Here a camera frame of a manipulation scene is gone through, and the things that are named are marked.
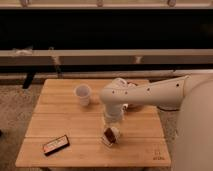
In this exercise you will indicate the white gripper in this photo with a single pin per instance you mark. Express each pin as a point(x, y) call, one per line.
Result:
point(113, 114)

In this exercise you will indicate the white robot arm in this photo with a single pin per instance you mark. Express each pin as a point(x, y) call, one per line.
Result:
point(192, 95)

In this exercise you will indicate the orange bowl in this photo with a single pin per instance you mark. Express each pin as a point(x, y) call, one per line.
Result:
point(131, 106)

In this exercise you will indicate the white paper cup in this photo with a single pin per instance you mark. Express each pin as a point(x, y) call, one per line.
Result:
point(83, 93)

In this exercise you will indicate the wooden table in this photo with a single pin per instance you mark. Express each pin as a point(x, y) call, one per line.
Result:
point(59, 113)

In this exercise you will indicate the grey metal rail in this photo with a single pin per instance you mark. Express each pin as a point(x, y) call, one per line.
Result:
point(173, 56)

